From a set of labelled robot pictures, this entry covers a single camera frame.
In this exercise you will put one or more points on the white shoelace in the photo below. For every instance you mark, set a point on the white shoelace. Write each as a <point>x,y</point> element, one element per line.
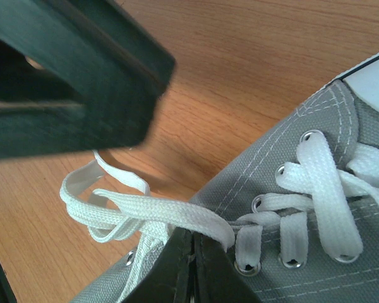
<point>177,211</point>

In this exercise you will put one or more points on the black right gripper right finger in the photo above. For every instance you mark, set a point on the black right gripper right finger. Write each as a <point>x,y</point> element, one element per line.
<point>216,280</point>

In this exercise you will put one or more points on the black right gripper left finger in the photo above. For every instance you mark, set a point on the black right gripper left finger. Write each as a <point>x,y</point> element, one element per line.
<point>171,276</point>

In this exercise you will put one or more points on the grey canvas sneaker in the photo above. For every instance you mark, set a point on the grey canvas sneaker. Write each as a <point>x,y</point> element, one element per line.
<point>303,205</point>

